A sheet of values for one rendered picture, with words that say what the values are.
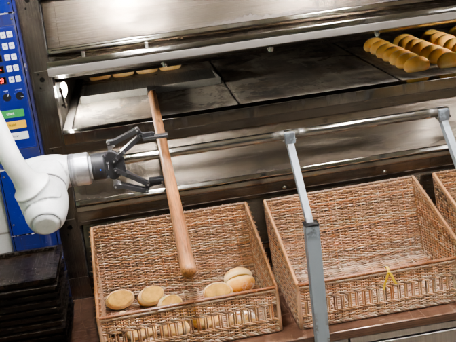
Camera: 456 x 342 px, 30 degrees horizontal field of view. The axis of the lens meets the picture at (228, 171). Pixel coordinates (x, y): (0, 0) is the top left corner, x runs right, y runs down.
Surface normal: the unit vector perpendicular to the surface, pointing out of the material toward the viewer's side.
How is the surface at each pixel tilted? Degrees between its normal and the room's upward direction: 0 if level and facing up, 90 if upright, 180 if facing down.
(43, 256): 0
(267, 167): 70
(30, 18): 90
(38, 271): 0
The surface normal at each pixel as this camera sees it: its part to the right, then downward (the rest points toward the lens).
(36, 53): 0.12, 0.28
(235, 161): 0.07, -0.07
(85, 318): -0.12, -0.95
